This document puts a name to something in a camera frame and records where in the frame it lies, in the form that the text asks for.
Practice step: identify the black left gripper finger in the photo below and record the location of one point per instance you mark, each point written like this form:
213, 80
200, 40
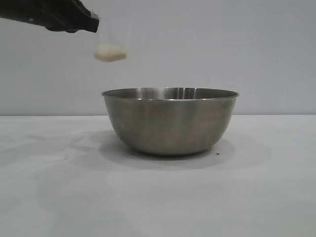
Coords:
79, 23

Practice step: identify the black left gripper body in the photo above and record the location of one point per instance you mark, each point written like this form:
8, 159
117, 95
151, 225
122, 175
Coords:
37, 11

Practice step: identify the clear plastic measuring cup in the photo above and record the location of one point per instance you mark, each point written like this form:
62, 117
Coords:
111, 37

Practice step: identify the white rice grains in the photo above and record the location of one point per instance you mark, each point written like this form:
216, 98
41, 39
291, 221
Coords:
111, 53

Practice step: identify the stainless steel mixing bowl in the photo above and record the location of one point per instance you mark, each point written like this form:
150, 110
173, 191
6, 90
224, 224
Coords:
170, 123

